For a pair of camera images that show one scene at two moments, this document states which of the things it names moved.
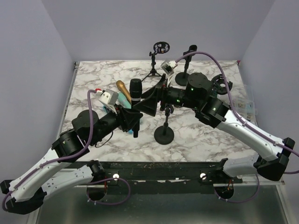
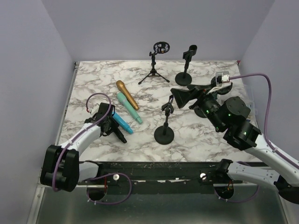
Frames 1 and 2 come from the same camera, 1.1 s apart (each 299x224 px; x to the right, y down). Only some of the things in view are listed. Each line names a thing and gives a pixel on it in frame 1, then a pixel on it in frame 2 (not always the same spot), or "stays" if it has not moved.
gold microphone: (121, 86) stays
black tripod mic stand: (159, 47) stays
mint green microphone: (123, 101) stays
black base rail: (156, 177) stays
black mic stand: (165, 135) stays
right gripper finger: (158, 86) to (195, 88)
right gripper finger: (148, 106) to (182, 97)
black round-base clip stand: (181, 78) stays
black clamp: (136, 91) to (119, 135)
